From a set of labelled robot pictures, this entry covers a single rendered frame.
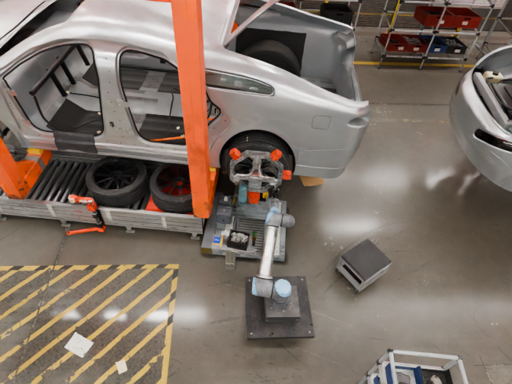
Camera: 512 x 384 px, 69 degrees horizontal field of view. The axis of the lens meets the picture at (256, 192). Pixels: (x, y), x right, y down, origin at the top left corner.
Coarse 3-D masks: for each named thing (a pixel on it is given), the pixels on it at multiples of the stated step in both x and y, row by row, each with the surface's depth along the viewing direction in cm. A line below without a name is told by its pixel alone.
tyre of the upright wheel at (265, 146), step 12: (252, 132) 378; (264, 132) 378; (240, 144) 371; (252, 144) 365; (264, 144) 365; (276, 144) 374; (228, 156) 380; (288, 156) 392; (228, 168) 391; (288, 168) 387
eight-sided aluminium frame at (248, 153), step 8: (248, 152) 364; (256, 152) 366; (264, 152) 365; (232, 160) 375; (240, 160) 370; (272, 160) 366; (232, 168) 379; (280, 168) 373; (232, 176) 387; (280, 176) 382; (264, 192) 401
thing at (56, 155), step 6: (18, 150) 460; (24, 150) 461; (54, 156) 461; (60, 156) 460; (66, 156) 459; (72, 156) 458; (78, 156) 458; (84, 156) 460; (90, 156) 460; (96, 156) 460; (102, 156) 453; (144, 162) 458; (150, 162) 459; (156, 162) 459; (162, 162) 452
